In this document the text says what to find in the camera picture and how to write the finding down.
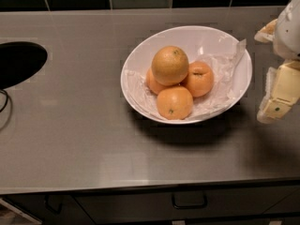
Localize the dark drawer front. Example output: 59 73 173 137
76 186 297 224

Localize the black drawer handle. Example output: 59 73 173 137
172 192 208 210

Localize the black cable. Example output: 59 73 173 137
0 88 10 113

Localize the left hidden orange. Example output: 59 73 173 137
146 68 166 95

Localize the black left cabinet handle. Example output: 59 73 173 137
44 194 63 215

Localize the black round object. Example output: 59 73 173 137
0 41 48 89

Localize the white ceramic bowl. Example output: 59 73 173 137
120 25 253 126

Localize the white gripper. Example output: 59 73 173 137
254 0 300 124

